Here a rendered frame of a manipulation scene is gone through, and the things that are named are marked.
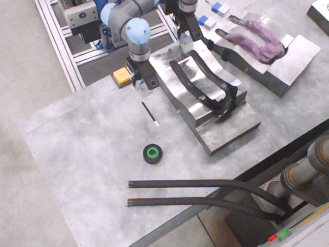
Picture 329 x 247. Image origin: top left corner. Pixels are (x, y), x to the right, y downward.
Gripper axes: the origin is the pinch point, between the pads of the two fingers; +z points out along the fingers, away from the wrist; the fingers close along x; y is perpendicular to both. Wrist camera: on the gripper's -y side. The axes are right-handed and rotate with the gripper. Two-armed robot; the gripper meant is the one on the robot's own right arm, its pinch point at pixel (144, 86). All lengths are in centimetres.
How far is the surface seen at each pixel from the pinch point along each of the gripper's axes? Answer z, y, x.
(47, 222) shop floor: 95, -2, 72
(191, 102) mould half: 2.3, -15.4, -13.2
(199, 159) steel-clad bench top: 14.9, -34.3, -6.0
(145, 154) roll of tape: 11.4, -21.8, 12.7
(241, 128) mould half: 8.9, -33.5, -26.7
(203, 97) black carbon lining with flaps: 3.2, -15.5, -19.1
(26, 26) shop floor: 95, 141, 25
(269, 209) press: 16, -66, -18
